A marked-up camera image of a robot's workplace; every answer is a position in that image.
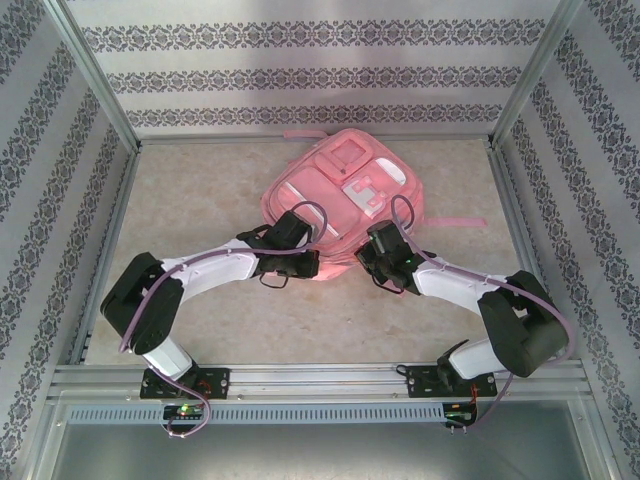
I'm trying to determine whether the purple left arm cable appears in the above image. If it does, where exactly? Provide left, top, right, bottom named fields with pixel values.
left=121, top=200, right=330, bottom=441

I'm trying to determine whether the aluminium frame side rail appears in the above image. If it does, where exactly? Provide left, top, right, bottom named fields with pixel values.
left=487, top=144, right=569, bottom=360
left=68, top=147, right=142, bottom=366

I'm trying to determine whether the black right gripper wire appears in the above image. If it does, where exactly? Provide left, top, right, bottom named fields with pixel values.
left=372, top=278, right=407, bottom=298

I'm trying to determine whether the grey metal panel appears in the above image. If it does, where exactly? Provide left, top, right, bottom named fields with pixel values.
left=29, top=419, right=621, bottom=480

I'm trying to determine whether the aluminium frame post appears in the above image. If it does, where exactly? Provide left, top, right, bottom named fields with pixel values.
left=488, top=0, right=586, bottom=150
left=43, top=0, right=142, bottom=152

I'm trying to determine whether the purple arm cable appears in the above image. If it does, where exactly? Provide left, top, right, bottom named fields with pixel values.
left=391, top=195, right=575, bottom=431
left=121, top=200, right=330, bottom=441

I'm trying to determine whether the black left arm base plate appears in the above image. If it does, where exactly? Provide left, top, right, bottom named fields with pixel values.
left=139, top=367, right=232, bottom=401

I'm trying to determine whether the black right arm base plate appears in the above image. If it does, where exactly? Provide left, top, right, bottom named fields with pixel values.
left=404, top=363, right=499, bottom=400

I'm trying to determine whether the grey slotted cable duct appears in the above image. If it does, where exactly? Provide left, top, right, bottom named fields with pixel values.
left=64, top=402, right=449, bottom=426

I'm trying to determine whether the black gripper wire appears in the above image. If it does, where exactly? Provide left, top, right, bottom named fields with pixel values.
left=258, top=271, right=292, bottom=291
left=372, top=278, right=407, bottom=298

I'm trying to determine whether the pink backpack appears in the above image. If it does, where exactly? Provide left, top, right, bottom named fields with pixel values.
left=259, top=127, right=489, bottom=281

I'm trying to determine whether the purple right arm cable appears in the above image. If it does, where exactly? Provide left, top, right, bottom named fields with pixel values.
left=391, top=195, right=575, bottom=431

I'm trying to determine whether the aluminium mounting rail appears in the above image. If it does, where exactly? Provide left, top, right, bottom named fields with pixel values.
left=47, top=362, right=589, bottom=401

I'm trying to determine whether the aluminium frame cross rail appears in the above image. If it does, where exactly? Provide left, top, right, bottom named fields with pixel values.
left=137, top=130, right=496, bottom=147

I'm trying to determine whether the black left gripper wire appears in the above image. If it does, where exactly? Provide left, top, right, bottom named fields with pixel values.
left=258, top=271, right=292, bottom=291

